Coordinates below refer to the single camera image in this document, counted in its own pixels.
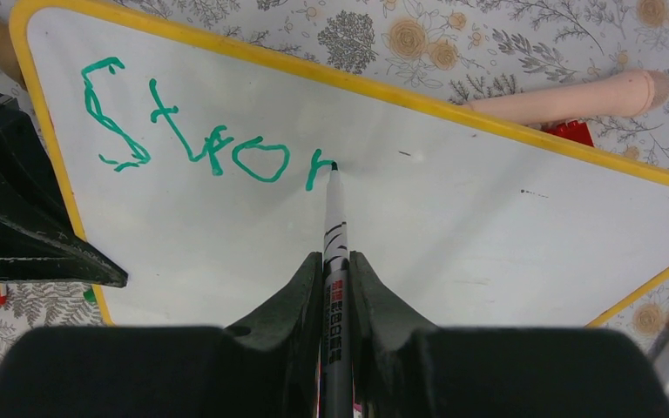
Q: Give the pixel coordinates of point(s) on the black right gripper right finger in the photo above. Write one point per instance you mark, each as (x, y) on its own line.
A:
(406, 366)

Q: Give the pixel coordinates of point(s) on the green capped whiteboard marker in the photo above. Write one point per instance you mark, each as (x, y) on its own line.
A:
(336, 384)

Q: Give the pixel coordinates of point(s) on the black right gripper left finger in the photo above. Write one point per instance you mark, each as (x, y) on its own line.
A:
(263, 365)

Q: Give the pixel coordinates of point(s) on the red plastic frame box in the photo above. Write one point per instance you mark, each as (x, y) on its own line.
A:
(573, 130)

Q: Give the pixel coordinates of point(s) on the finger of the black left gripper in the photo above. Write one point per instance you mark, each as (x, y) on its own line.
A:
(37, 241)

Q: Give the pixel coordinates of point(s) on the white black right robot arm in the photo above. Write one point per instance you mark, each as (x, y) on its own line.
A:
(645, 320)

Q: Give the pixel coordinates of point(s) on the floral patterned table mat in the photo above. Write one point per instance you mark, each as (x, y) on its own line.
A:
(498, 47)

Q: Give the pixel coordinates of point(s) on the pink peach cylinder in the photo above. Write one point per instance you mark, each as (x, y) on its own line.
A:
(628, 94)

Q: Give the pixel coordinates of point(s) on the green marker cap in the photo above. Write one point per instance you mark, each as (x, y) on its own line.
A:
(90, 296)

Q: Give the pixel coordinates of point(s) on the yellow framed whiteboard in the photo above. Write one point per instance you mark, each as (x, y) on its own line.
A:
(199, 164)

